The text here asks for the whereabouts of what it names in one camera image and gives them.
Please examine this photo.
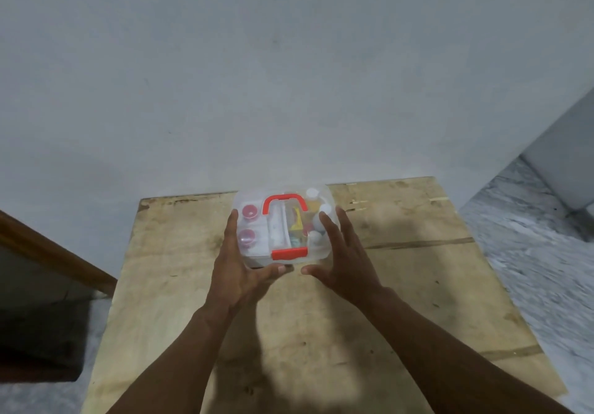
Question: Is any person's right hand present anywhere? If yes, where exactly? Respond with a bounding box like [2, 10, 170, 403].
[300, 206, 399, 315]

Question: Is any dark brown door post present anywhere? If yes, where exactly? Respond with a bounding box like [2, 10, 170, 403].
[0, 366, 85, 385]

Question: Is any clear plastic first-aid box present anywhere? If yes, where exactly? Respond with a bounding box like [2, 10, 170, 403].
[231, 184, 343, 271]

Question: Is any white divided insert tray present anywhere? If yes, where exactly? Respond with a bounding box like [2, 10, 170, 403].
[237, 201, 292, 257]

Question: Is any person's left forearm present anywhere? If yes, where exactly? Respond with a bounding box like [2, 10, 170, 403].
[106, 306, 238, 414]

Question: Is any white bottle green label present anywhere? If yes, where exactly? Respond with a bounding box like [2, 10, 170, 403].
[311, 203, 334, 232]

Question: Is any long printed gauze roll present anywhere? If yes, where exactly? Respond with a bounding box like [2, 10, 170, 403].
[269, 204, 286, 248]

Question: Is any person's left hand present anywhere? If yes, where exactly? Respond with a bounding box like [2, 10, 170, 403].
[204, 209, 294, 319]

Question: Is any person's right forearm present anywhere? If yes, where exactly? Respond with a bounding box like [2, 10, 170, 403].
[366, 288, 576, 414]

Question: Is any light brown door frame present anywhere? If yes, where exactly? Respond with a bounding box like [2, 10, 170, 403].
[0, 210, 118, 298]

